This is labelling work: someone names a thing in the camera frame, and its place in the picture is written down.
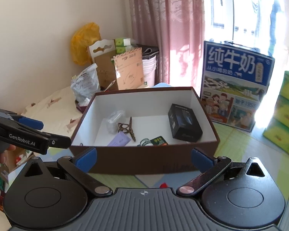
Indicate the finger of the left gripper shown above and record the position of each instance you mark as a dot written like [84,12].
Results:
[33,123]
[56,141]

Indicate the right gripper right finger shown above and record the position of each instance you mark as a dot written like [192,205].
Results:
[211,168]

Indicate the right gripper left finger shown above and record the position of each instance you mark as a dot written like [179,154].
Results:
[78,167]

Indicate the black shaver box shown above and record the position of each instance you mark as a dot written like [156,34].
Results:
[183,123]

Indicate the purple cream tube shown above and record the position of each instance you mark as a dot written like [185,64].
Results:
[120,139]

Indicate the green ointment packet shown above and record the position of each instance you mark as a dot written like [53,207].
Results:
[157,141]

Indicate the brown patterned hair claw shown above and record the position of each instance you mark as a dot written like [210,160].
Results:
[127,128]

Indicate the red snack packet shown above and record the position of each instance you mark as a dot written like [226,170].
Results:
[163,185]

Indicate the checked tablecloth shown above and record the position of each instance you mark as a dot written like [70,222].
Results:
[260,160]

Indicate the purple tray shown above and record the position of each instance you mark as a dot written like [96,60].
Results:
[79,107]

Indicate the clear printed plastic bag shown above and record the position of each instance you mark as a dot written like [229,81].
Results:
[85,85]

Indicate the brown storage box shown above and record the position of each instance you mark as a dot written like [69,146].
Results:
[149,109]

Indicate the green tissue pack stack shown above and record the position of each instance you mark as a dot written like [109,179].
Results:
[278,129]

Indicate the blue milk carton box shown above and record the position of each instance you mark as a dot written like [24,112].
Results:
[234,82]

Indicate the brown cardboard box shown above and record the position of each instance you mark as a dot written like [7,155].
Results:
[120,72]

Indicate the yellow plastic bag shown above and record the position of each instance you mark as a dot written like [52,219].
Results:
[84,37]

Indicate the white cutout cardboard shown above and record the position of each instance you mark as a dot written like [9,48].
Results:
[101,47]

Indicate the white bucket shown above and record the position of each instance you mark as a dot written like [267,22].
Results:
[149,67]

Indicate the pink curtain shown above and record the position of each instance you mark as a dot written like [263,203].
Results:
[177,28]

